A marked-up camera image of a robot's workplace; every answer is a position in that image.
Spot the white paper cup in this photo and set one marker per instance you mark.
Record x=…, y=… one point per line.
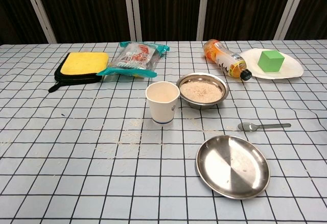
x=161, y=111

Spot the yellow and black cloth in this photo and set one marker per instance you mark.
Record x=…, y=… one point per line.
x=84, y=62

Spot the white paper plate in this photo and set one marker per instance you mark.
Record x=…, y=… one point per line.
x=292, y=68

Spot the orange drink bottle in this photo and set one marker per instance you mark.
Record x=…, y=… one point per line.
x=222, y=55

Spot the round steel plate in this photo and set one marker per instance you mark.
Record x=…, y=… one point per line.
x=230, y=168

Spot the dark folding screen white frame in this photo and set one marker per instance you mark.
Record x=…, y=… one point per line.
x=166, y=9

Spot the small metal spoon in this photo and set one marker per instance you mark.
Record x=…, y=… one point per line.
x=246, y=126

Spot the white checked tablecloth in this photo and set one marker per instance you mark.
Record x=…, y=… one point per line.
x=76, y=157

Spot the clear snack packet teal ends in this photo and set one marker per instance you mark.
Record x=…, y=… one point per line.
x=135, y=55

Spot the green cube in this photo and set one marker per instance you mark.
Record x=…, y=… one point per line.
x=270, y=62

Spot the steel bowl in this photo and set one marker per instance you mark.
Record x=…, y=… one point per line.
x=223, y=84

